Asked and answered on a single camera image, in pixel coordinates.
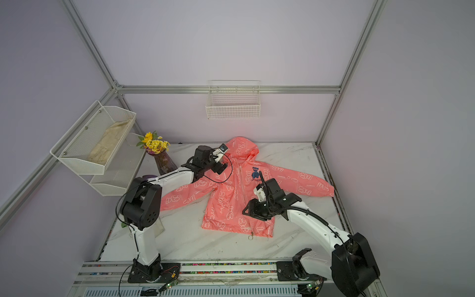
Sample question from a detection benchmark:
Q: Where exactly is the pink hooded jacket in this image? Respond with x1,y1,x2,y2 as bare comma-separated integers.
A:
161,137,335,238

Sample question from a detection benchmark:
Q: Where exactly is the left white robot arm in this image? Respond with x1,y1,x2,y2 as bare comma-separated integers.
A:
119,144,231,275

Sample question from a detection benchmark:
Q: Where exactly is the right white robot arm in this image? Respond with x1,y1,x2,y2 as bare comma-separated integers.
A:
242,179,380,297

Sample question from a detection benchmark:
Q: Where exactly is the dark glass vase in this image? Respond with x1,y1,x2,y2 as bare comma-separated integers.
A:
153,151,178,175

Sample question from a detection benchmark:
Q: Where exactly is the yellow flower bouquet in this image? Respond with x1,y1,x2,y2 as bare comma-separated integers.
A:
136,131,170,155

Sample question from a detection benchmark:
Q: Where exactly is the purple garden trowel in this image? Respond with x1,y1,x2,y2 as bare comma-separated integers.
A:
142,174,157,179

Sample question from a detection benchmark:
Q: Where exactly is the beige work glove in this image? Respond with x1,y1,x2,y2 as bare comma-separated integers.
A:
116,219,165,237

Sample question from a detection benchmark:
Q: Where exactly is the lower white mesh shelf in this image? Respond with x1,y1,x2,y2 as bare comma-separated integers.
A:
89,132,145,196

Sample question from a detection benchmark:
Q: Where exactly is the white mesh shelf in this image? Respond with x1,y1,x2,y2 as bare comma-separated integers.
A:
50,101,136,175
89,132,145,196

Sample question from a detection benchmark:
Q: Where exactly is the beige cloth in shelf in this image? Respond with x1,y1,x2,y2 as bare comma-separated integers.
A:
87,120,131,165

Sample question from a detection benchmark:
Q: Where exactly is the upper white mesh shelf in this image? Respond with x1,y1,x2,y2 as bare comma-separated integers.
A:
50,101,136,175

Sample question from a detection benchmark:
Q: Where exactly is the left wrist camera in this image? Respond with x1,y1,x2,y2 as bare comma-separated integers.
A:
212,144,228,163

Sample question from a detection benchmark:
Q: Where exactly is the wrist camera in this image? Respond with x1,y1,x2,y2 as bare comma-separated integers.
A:
212,144,228,163
254,184,267,202

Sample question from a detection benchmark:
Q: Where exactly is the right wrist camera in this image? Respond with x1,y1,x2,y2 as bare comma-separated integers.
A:
254,184,267,202

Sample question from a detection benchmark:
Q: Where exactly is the white wire wall basket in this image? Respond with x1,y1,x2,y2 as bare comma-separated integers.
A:
205,80,261,120

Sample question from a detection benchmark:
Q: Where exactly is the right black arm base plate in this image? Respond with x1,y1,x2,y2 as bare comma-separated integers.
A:
276,261,327,282

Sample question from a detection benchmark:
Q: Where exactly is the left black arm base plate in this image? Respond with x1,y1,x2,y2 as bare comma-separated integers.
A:
127,262,181,283

